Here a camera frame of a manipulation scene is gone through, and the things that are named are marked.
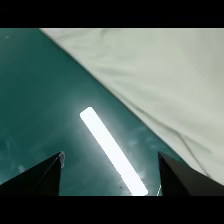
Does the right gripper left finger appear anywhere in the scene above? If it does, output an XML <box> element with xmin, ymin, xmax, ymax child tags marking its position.
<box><xmin>0</xmin><ymin>151</ymin><xmax>65</xmax><ymax>197</ymax></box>

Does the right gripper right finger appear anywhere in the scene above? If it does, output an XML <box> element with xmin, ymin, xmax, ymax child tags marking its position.
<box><xmin>157</xmin><ymin>151</ymin><xmax>224</xmax><ymax>197</ymax></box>

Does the white garment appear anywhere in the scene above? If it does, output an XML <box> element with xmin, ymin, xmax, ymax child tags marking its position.
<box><xmin>39</xmin><ymin>27</ymin><xmax>224</xmax><ymax>186</ymax></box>

